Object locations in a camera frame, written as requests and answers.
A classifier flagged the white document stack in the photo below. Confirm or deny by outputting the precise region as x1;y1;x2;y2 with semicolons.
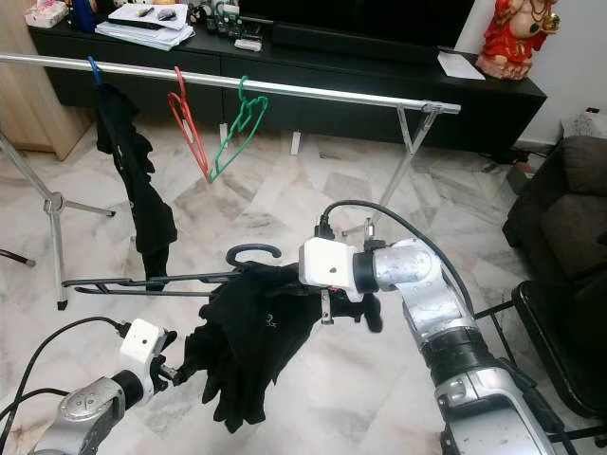
95;2;193;50

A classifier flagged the steel clothes rack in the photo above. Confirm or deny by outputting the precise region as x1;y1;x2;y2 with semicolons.
0;52;463;312

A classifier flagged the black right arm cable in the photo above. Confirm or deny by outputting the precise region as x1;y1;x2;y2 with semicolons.
321;199;475;314

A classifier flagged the red Buddha figurine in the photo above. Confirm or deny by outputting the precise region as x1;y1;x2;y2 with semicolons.
476;0;562;82

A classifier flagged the green hanger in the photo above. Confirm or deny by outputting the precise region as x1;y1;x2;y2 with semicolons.
209;76;271;183

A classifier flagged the light wooden cabinet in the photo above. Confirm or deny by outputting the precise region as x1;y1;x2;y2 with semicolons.
0;0;86;160

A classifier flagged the dark extension power box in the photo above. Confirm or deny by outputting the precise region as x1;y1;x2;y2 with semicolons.
507;161;532;191

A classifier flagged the red hanger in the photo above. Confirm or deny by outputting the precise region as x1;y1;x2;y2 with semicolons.
166;66;214;183

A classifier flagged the black shirt with green logo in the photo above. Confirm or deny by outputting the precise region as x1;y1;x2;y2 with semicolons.
182;263;383;432

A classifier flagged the lace-covered side table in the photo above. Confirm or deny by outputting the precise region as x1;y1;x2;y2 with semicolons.
564;109;607;143

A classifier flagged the black TV console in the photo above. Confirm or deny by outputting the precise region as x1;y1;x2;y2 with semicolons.
27;17;548;157

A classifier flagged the blue bottle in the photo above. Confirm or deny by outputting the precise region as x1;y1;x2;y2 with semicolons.
68;0;96;31

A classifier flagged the black hanger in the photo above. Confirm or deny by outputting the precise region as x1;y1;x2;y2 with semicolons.
63;242;319;297

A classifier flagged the black folding chair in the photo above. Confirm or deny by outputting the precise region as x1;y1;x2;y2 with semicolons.
474;280;607;423

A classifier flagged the plain black shirt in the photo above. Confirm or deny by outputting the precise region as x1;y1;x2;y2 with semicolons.
95;83;179;290

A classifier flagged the cluster of black remotes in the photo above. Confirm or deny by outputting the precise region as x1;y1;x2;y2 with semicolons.
197;3;238;39

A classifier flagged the pink tissue box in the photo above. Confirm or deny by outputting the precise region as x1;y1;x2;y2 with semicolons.
24;0;67;27

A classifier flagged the brown fabric sofa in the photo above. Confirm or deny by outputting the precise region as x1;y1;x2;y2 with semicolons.
503;136;607;285

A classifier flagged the blue hanger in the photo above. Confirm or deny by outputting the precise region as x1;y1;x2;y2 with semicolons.
87;55;107;88

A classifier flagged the black television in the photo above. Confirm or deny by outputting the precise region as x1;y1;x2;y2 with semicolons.
237;0;475;48

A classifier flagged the black soundbar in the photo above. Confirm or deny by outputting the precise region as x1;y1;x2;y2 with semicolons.
270;21;437;64

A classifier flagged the white paper sheet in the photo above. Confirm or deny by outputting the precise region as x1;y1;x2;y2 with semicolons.
436;51;487;81

